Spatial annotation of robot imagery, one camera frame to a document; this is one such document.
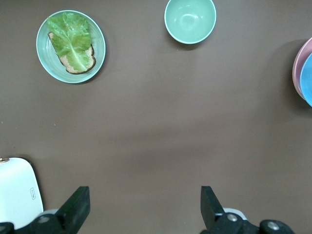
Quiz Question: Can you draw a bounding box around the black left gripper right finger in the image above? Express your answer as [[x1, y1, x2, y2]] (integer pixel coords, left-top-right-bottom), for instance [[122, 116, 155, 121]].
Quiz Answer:
[[199, 186, 297, 234]]

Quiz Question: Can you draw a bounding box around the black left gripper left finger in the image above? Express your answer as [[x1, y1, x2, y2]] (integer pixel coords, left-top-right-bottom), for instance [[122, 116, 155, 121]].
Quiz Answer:
[[0, 186, 91, 234]]

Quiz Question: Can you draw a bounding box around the blue plate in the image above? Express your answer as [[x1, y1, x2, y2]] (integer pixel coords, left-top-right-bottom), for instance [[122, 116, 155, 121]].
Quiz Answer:
[[299, 52, 312, 108]]

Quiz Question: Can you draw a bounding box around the pink plate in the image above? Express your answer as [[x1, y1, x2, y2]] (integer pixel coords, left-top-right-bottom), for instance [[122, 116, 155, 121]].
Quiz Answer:
[[292, 37, 312, 101]]

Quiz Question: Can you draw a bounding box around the white toaster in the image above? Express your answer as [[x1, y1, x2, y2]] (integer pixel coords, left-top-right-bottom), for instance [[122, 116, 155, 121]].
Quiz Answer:
[[0, 156, 44, 230]]

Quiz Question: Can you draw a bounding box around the brown bread slice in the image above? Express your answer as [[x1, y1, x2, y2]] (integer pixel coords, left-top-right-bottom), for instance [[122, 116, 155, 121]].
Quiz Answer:
[[47, 31, 97, 75]]

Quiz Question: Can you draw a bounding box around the green plate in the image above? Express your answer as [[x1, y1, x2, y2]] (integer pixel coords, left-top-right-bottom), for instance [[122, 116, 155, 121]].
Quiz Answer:
[[36, 10, 106, 84]]

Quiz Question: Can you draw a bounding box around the green lettuce leaf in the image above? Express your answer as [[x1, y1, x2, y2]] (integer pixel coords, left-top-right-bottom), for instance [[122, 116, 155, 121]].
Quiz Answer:
[[46, 12, 93, 69]]

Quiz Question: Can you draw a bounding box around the green bowl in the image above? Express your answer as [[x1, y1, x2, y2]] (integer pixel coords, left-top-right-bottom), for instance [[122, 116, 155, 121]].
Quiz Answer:
[[163, 0, 217, 45]]

